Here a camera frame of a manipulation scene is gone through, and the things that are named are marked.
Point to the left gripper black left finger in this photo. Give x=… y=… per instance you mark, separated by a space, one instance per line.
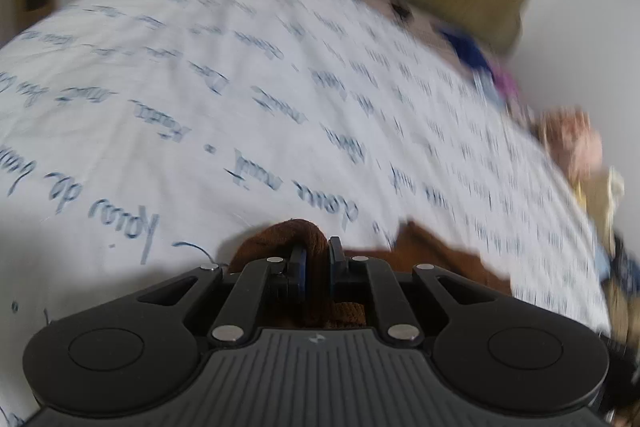
x=139 y=350

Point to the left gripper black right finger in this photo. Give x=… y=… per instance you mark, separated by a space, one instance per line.
x=493 y=349

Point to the brown knit sweater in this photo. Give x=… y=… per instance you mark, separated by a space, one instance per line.
x=413 y=245

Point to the olive brown pillow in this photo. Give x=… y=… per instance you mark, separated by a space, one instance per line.
x=623 y=393

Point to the black garment at edge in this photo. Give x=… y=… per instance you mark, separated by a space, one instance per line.
x=624 y=269

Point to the cream fluffy garment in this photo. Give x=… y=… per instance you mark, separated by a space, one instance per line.
x=600 y=195

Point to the white bedsheet with blue script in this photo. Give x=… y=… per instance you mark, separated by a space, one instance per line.
x=144 y=138

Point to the pink crumpled garment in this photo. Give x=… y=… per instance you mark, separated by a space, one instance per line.
x=571 y=142

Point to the purple small garment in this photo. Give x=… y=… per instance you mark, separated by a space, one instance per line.
x=505 y=84

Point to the dark blue garment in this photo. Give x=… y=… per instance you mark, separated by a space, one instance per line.
x=467 y=50

